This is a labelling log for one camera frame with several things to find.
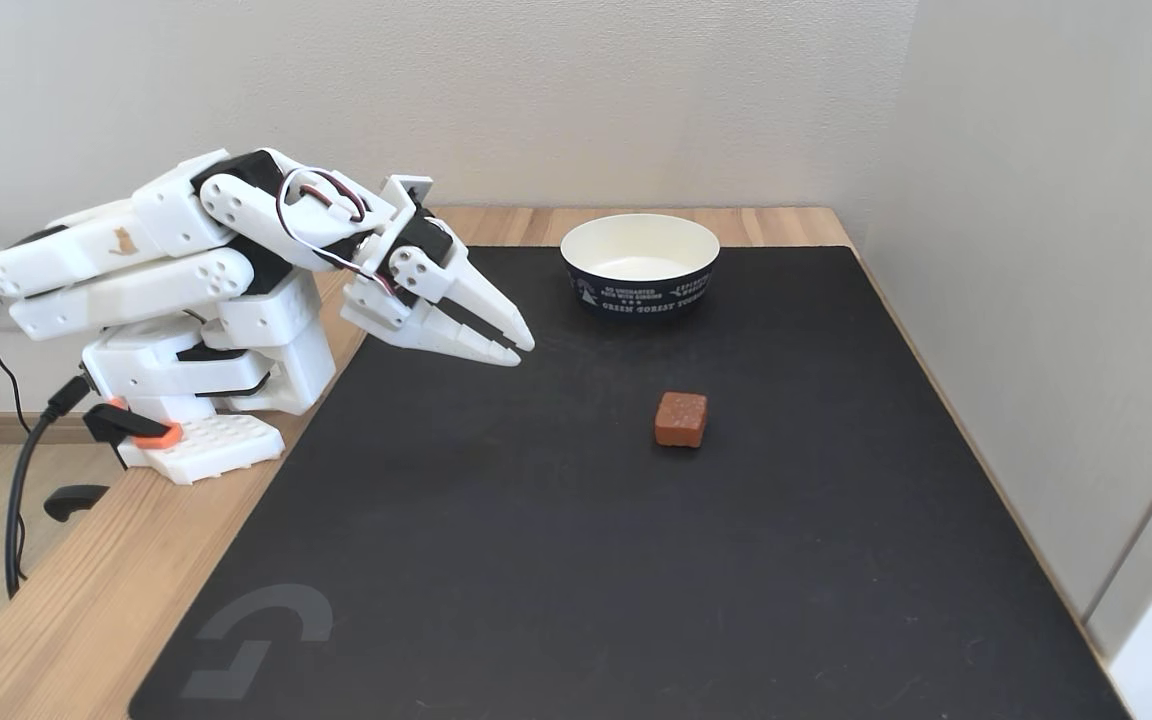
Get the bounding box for red white black servo cable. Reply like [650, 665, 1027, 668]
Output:
[275, 167, 399, 298]

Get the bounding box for brown cube toy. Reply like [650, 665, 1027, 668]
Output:
[654, 391, 709, 449]

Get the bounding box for black orange table clamp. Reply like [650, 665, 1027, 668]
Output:
[44, 399, 184, 523]

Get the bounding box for white paper bowl dark print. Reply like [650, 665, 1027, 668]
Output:
[560, 213, 722, 318]

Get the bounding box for black desk mat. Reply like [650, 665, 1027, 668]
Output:
[128, 245, 1132, 720]

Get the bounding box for thick black cable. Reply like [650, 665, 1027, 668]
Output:
[4, 375, 93, 599]

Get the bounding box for thin black adapter cable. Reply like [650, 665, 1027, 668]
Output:
[0, 305, 33, 433]

